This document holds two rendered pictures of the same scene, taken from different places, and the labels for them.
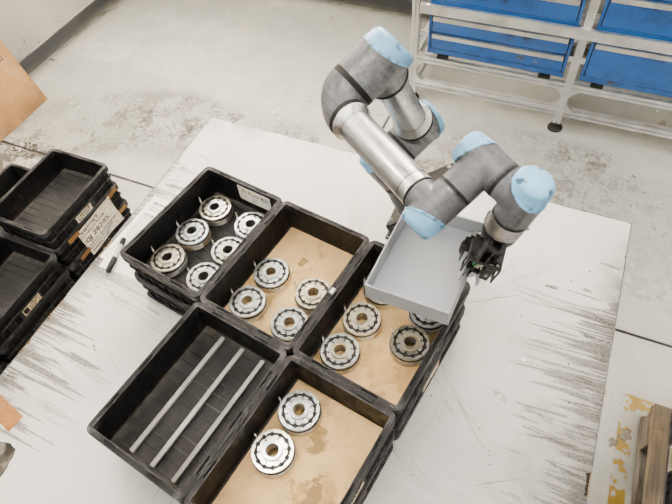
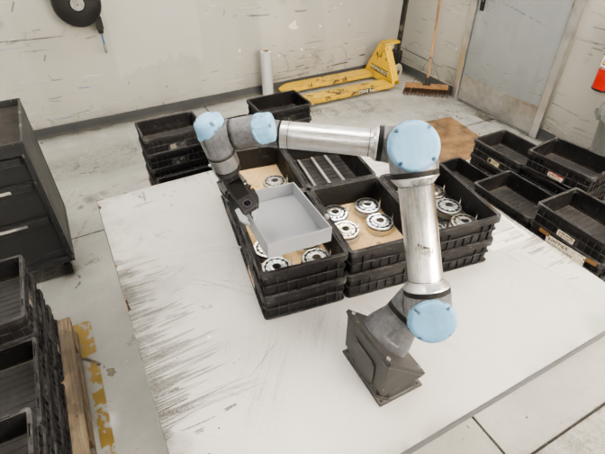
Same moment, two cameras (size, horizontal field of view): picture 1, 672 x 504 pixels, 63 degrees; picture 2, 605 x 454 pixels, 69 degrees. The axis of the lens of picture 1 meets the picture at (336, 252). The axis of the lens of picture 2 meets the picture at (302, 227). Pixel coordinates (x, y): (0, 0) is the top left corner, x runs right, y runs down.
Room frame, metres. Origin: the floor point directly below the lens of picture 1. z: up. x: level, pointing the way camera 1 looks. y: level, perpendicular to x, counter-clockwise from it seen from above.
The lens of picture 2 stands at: (1.38, -1.07, 1.89)
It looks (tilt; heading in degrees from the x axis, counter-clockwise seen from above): 39 degrees down; 123
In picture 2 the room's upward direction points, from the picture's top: straight up
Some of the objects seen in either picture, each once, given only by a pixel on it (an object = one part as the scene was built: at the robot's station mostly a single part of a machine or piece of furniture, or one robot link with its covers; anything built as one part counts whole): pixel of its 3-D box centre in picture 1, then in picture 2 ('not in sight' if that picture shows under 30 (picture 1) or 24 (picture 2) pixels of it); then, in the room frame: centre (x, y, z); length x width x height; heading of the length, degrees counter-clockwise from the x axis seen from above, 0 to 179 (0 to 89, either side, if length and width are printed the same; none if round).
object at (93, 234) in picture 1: (101, 225); (560, 256); (1.56, 0.97, 0.41); 0.31 x 0.02 x 0.16; 151
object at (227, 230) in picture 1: (208, 238); (433, 207); (1.04, 0.37, 0.87); 0.40 x 0.30 x 0.11; 142
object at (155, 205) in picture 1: (150, 236); (485, 222); (1.21, 0.62, 0.70); 0.33 x 0.23 x 0.01; 151
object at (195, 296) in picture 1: (203, 228); (436, 196); (1.04, 0.37, 0.92); 0.40 x 0.30 x 0.02; 142
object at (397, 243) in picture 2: (287, 270); (365, 213); (0.86, 0.14, 0.92); 0.40 x 0.30 x 0.02; 142
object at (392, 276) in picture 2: not in sight; (362, 245); (0.86, 0.14, 0.76); 0.40 x 0.30 x 0.12; 142
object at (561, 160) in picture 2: not in sight; (559, 189); (1.46, 1.67, 0.37); 0.42 x 0.34 x 0.46; 151
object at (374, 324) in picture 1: (361, 318); not in sight; (0.71, -0.05, 0.86); 0.10 x 0.10 x 0.01
